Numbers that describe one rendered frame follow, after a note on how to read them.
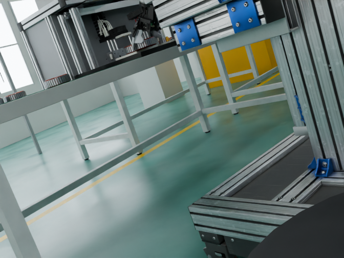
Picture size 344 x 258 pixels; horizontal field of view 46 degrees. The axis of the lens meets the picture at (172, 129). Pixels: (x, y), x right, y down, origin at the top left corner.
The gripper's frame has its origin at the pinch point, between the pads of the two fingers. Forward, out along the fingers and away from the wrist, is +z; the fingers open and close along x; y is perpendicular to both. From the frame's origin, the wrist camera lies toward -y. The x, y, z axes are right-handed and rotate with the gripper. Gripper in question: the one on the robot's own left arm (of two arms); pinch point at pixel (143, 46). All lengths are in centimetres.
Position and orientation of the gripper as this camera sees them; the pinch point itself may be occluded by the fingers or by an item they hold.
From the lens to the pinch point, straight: 186.2
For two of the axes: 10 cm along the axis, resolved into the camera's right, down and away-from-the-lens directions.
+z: -0.5, 8.6, 5.0
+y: 7.5, 3.6, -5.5
